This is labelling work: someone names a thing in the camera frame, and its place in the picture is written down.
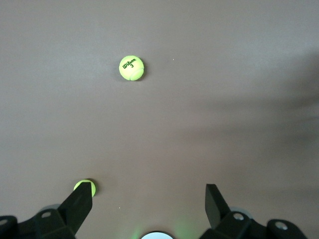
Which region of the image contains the yellow tennis ball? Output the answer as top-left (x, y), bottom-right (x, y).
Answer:
top-left (119, 55), bottom-right (146, 82)
top-left (73, 178), bottom-right (97, 198)

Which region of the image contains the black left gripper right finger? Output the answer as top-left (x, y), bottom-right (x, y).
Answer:
top-left (199, 184), bottom-right (307, 239)

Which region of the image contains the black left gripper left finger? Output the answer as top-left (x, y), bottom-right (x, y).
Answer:
top-left (0, 182), bottom-right (93, 239)

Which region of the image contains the brown table cover mat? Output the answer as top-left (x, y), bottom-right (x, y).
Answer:
top-left (0, 0), bottom-right (319, 239)

